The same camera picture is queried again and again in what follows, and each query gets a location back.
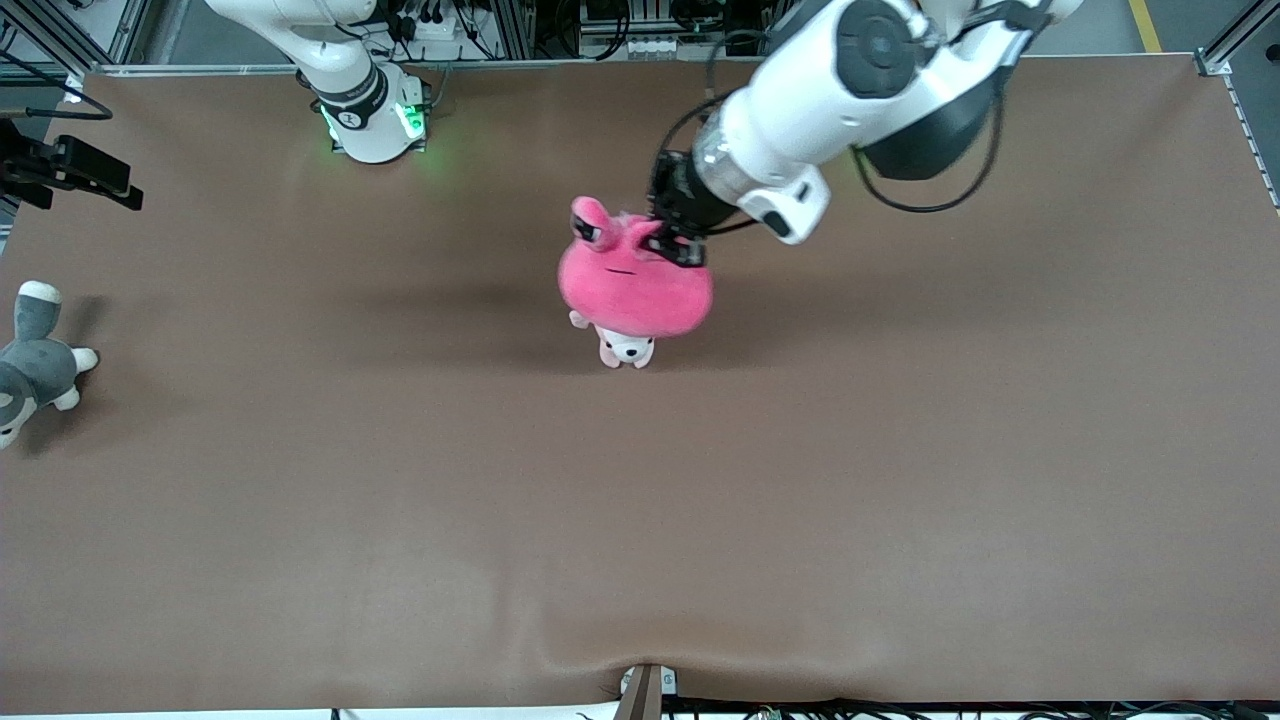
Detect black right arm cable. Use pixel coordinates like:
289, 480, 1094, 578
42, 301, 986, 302
0, 50, 113, 121

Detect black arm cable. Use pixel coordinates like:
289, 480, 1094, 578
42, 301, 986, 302
0, 50, 113, 121
850, 60, 1013, 215

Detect pale pink white plush dog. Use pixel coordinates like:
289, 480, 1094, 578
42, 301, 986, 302
569, 310, 656, 370

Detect white power strip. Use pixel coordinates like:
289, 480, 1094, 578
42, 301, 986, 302
385, 8, 471, 47

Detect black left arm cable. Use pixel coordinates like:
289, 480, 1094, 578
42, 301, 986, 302
850, 60, 1013, 215

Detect grey white plush dog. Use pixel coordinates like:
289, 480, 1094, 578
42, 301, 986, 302
0, 281, 100, 449

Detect round pink plush toy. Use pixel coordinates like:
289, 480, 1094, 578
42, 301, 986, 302
557, 196, 715, 339

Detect brown table cover sheet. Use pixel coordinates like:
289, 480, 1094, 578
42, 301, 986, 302
0, 55, 1280, 713

